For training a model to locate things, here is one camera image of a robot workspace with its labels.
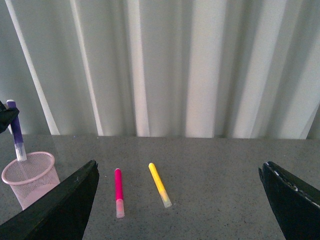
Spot pink marker pen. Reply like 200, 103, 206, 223
114, 168, 125, 219

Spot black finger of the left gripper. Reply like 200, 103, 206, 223
0, 102, 20, 133

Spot purple marker pen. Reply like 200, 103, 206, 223
6, 99, 27, 161

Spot yellow marker pen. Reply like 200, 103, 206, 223
148, 162, 172, 208

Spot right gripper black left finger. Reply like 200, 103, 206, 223
0, 160, 99, 240

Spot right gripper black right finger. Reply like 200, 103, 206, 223
258, 161, 320, 240

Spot white pleated curtain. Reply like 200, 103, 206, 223
0, 0, 320, 139

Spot pink mesh pen cup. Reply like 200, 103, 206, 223
1, 151, 60, 210

